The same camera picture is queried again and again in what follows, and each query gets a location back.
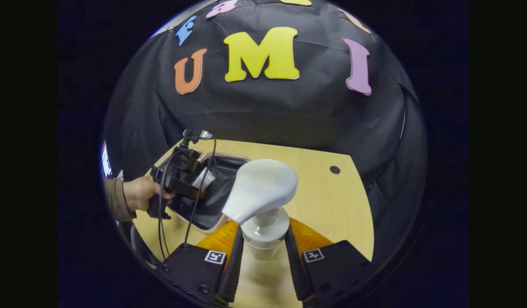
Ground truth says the white pump bottle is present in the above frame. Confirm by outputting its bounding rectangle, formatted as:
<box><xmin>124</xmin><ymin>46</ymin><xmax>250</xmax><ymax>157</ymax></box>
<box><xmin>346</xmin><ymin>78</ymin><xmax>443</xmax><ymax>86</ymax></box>
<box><xmin>221</xmin><ymin>159</ymin><xmax>299</xmax><ymax>261</ymax></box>

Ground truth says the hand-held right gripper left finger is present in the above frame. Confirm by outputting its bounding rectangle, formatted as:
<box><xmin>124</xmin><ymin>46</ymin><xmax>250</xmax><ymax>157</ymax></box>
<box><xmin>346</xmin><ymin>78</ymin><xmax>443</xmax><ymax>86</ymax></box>
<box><xmin>156</xmin><ymin>220</ymin><xmax>245</xmax><ymax>306</ymax></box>

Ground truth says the black cable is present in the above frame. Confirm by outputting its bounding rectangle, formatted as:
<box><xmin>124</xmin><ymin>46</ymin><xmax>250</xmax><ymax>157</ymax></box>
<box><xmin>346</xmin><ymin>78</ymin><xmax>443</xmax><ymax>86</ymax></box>
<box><xmin>184</xmin><ymin>136</ymin><xmax>217</xmax><ymax>246</ymax></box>
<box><xmin>158</xmin><ymin>148</ymin><xmax>182</xmax><ymax>261</ymax></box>

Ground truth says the white cream tube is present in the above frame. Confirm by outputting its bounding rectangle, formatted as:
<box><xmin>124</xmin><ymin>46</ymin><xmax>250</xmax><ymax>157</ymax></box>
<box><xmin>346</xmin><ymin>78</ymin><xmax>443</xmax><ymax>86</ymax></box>
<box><xmin>192</xmin><ymin>168</ymin><xmax>216</xmax><ymax>191</ymax></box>

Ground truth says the black backdrop cloth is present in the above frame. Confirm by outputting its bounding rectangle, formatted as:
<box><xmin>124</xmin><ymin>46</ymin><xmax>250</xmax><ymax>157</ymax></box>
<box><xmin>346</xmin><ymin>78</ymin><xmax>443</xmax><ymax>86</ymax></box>
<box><xmin>103</xmin><ymin>0</ymin><xmax>427</xmax><ymax>223</ymax></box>

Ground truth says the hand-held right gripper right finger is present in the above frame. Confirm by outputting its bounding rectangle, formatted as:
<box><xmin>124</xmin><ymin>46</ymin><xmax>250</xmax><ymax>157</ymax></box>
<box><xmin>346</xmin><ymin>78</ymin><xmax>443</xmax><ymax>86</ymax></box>
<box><xmin>284</xmin><ymin>217</ymin><xmax>373</xmax><ymax>305</ymax></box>

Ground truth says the bright white blue panel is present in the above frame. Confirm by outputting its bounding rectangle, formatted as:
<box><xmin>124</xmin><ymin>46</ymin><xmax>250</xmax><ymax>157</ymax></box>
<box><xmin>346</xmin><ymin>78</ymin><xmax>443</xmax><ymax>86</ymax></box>
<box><xmin>101</xmin><ymin>140</ymin><xmax>113</xmax><ymax>179</ymax></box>

